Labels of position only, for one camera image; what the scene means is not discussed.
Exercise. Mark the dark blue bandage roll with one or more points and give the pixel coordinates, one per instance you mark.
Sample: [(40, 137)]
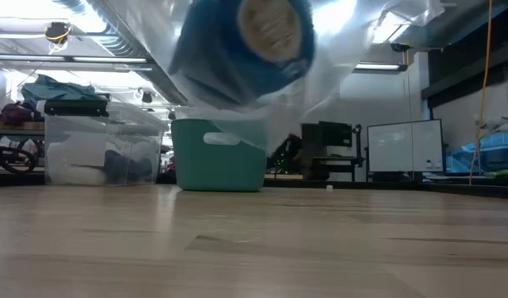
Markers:
[(121, 167)]

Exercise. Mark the white bandage roll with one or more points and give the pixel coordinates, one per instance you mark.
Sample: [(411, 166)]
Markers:
[(72, 174)]

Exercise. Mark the black computer tower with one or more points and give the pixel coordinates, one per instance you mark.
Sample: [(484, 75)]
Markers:
[(279, 159)]

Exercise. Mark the teal plastic bin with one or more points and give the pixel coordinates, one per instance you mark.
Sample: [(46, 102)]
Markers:
[(221, 169)]

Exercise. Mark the person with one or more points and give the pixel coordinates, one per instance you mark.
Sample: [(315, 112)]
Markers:
[(305, 159)]

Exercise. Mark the black desk with monitor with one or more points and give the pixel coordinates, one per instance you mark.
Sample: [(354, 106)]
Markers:
[(332, 134)]

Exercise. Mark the clear plastic storage box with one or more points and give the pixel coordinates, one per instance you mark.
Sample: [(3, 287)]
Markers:
[(126, 136)]

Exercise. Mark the whiteboard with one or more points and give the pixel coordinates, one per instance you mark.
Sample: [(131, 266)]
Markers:
[(403, 145)]

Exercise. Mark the ceiling strip light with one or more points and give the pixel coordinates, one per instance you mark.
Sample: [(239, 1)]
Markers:
[(382, 66), (109, 59), (30, 57)]

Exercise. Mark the teal cloth pile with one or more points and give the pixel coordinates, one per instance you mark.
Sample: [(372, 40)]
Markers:
[(55, 93)]

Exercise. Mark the blue tarp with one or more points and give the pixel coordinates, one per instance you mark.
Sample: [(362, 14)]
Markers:
[(494, 151)]

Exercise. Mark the purple bag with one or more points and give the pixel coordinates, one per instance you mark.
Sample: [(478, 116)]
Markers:
[(16, 115)]

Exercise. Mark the wooden workbench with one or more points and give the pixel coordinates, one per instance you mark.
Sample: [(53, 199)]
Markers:
[(14, 127)]

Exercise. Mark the green cloth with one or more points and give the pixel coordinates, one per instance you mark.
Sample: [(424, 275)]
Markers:
[(504, 174)]

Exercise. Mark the black ceiling camera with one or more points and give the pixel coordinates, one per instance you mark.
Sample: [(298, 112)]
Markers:
[(147, 97)]

